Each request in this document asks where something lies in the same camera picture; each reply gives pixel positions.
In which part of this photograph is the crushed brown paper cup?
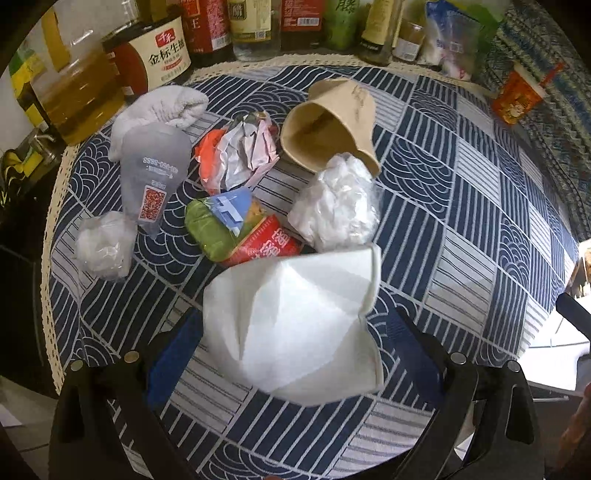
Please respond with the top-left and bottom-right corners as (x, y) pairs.
(279, 78), (382, 176)

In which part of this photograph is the large yellow oil bottle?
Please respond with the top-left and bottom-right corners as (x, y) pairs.
(28, 0), (127, 146)

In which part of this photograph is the small spice jar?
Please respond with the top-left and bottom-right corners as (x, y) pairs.
(392, 21), (426, 63)

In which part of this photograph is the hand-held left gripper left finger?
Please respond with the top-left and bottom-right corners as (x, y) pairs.
(48, 307), (206, 480)

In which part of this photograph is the clear bag of white powder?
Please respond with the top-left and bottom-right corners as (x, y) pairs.
(418, 0), (481, 81)

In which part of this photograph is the blue white patterned tablecloth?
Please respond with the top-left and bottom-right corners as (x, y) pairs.
(39, 58), (580, 480)

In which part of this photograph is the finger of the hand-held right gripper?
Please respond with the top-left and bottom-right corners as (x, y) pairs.
(555, 292), (591, 332)

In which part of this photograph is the small crumpled clear plastic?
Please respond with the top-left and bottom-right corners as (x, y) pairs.
(74, 211), (137, 281)

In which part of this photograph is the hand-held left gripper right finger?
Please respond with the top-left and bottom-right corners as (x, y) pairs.
(388, 305), (546, 480)

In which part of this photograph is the green packet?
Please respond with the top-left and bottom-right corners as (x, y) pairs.
(462, 0), (509, 28)

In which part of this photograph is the crumpled white plastic bag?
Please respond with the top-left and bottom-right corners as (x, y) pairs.
(287, 153), (382, 252)

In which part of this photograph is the red white wrapper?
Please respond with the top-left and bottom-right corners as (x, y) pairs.
(194, 111), (281, 195)

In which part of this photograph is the red green snack wrapper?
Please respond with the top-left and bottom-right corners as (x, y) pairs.
(185, 188), (303, 268)

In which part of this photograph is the dark bottle red label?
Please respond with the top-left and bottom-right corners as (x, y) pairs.
(279, 0), (326, 51)

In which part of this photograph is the clear plastic cup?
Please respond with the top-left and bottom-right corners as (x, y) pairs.
(121, 124), (192, 240)

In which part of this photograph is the orange cup with straw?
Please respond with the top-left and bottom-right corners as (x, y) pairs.
(490, 62), (566, 125)

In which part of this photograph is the clear bottle cream label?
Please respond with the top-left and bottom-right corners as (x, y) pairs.
(228, 0), (282, 61)

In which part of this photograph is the brown soy sauce jug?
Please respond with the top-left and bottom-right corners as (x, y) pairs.
(102, 11), (192, 95)

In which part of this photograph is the green bottle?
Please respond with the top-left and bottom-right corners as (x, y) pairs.
(323, 0), (365, 51)

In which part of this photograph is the blue patterned woven cloth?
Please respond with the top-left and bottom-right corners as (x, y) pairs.
(475, 4), (591, 241)

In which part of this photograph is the white towel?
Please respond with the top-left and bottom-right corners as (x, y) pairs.
(108, 85), (209, 162)

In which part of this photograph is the red label sauce bottle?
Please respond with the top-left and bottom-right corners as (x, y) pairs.
(178, 0), (234, 65)

